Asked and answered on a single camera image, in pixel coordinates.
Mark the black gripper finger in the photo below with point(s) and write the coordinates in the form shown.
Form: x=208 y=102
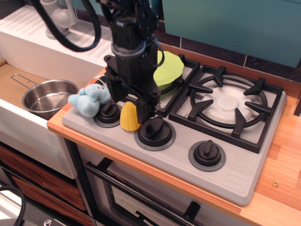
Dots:
x=146 y=109
x=117 y=90

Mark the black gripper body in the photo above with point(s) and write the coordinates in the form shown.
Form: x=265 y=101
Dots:
x=136 y=73

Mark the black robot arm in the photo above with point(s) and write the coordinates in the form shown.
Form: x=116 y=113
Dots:
x=132 y=24

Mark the yellow toy corn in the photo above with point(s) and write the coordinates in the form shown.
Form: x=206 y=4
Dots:
x=128 y=117

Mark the middle black stove knob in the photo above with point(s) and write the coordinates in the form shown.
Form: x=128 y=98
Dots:
x=155 y=134

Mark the black stove knob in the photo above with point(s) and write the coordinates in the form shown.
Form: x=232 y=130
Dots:
x=207 y=156
x=155 y=134
x=108 y=115

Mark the left black stove knob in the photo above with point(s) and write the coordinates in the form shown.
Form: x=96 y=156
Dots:
x=108 y=115

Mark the lime green plate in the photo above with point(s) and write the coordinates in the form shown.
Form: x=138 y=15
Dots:
x=169 y=71

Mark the blue plush elephant toy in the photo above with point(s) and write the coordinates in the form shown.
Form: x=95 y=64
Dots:
x=89 y=99

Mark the grey toy stove top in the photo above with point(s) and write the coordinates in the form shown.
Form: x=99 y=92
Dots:
x=235 y=181

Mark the left black burner grate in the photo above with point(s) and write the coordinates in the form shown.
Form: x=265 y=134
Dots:
x=169 y=95

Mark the black burner grate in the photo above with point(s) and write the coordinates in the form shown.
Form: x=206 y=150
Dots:
x=230 y=107
x=169 y=95

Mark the right black stove knob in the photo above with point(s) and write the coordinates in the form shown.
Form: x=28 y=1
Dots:
x=207 y=156

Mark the white toy sink unit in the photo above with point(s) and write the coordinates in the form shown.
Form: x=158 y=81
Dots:
x=26 y=50

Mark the grey toy faucet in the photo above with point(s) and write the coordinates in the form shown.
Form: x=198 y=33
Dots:
x=62 y=18

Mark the right black burner grate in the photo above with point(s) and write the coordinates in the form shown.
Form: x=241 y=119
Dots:
x=230 y=107

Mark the white oven door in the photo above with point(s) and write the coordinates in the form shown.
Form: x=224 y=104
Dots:
x=132 y=199

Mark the black oven door handle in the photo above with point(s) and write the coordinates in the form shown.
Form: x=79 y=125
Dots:
x=100 y=171

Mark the steel pot with handle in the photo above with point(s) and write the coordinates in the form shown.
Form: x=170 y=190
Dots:
x=47 y=98

